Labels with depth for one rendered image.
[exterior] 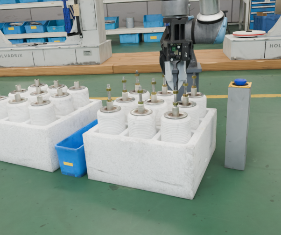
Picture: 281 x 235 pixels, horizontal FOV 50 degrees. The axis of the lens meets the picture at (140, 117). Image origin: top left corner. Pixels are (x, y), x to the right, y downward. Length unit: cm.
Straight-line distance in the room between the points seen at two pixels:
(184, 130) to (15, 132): 67
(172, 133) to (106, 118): 23
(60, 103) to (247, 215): 81
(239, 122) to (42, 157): 74
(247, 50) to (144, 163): 216
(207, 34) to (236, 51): 157
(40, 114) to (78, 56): 194
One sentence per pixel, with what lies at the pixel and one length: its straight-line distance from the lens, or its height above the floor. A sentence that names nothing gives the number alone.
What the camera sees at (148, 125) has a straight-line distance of 97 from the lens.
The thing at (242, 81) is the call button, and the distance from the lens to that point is 107.
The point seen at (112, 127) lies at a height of 20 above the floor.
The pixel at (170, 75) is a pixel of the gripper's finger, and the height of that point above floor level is 39.
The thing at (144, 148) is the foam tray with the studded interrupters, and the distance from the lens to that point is 96.
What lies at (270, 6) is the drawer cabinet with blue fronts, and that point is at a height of 50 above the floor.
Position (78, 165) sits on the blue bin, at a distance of 112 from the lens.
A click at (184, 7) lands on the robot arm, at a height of 57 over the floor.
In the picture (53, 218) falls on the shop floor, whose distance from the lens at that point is 98.
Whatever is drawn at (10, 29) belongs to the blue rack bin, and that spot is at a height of 34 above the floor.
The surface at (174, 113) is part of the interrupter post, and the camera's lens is 94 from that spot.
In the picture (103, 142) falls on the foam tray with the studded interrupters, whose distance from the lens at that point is 102.
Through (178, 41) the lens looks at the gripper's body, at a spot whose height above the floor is 49.
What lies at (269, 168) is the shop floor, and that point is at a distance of 121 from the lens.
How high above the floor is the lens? 57
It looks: 20 degrees down
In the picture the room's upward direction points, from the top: 3 degrees counter-clockwise
